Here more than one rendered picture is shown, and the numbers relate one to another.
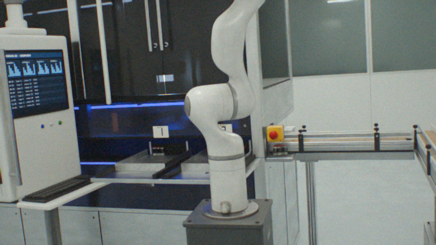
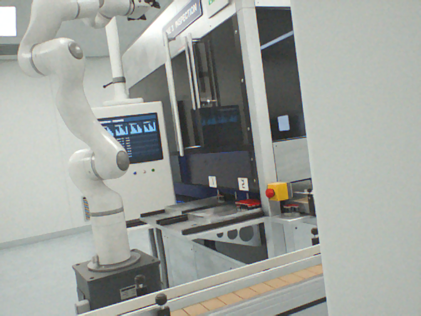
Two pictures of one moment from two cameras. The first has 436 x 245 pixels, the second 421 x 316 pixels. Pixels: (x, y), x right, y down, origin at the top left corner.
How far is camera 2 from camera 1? 1.53 m
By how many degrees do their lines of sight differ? 47
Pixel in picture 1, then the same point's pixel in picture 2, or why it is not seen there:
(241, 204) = (106, 259)
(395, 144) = not seen: hidden behind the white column
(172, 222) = (225, 266)
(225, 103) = (84, 165)
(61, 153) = (153, 194)
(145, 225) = (213, 264)
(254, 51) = (252, 102)
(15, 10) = (117, 88)
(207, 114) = (72, 175)
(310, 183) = not seen: hidden behind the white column
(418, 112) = not seen: outside the picture
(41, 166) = (133, 202)
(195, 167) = (193, 219)
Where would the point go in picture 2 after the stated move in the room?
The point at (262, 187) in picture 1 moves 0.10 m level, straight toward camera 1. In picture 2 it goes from (271, 248) to (255, 254)
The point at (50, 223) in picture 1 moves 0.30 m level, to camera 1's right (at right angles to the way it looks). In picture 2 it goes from (153, 247) to (181, 252)
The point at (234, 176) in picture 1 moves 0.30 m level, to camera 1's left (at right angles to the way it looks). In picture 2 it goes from (98, 232) to (61, 226)
